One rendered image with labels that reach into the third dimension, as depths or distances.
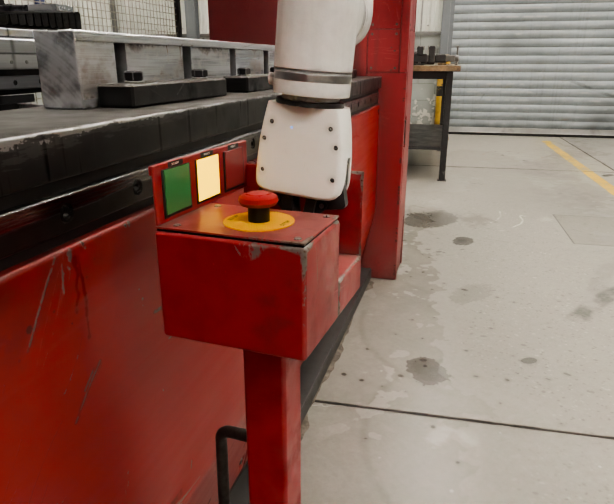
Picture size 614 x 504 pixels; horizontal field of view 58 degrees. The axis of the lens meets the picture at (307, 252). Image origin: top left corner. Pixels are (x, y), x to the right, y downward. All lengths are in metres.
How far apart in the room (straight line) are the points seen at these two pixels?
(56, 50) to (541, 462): 1.35
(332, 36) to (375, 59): 1.80
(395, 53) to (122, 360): 1.90
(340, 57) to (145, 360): 0.42
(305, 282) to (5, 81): 0.71
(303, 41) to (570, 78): 7.52
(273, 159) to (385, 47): 1.78
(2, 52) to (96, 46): 0.29
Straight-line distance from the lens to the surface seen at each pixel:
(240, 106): 0.93
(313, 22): 0.58
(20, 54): 1.11
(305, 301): 0.52
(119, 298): 0.65
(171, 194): 0.58
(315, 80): 0.59
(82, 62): 0.80
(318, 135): 0.60
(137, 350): 0.70
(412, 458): 1.50
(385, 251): 2.50
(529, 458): 1.58
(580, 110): 8.10
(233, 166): 0.69
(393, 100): 2.37
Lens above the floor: 0.93
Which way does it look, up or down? 19 degrees down
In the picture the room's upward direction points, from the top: straight up
